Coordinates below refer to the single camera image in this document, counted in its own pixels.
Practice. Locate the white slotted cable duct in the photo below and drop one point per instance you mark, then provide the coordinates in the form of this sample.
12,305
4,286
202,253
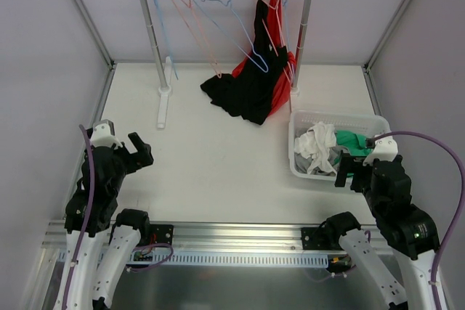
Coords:
197,258

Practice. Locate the black tank top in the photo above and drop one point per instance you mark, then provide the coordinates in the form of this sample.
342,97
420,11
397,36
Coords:
248,91

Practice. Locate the red tank top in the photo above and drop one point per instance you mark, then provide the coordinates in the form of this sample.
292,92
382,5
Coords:
261,84

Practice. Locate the white plastic basket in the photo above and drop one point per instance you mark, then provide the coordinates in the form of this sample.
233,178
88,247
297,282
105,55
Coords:
301,120

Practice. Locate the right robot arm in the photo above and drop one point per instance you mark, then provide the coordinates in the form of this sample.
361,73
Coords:
409,231

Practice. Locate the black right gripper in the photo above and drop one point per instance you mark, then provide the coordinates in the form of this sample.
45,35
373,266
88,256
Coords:
353,173

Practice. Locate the green tank top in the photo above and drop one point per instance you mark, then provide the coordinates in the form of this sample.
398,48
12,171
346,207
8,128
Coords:
352,144

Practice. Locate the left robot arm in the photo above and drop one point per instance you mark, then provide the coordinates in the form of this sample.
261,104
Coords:
100,240

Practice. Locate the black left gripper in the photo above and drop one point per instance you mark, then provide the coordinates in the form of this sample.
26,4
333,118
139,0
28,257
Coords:
129,157

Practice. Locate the aluminium frame post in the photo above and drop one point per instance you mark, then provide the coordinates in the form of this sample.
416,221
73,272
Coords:
86,17

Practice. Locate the white tank top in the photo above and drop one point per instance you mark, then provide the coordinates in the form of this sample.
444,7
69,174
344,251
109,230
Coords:
316,142

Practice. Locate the light blue wire hanger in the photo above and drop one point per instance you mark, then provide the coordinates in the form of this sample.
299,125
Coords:
165,36

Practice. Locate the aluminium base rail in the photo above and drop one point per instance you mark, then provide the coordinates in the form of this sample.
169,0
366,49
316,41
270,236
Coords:
236,238

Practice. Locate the grey tank top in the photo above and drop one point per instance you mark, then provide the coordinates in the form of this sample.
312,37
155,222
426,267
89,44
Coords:
304,165

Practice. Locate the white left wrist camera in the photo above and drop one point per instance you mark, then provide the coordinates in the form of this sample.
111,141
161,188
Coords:
103,135

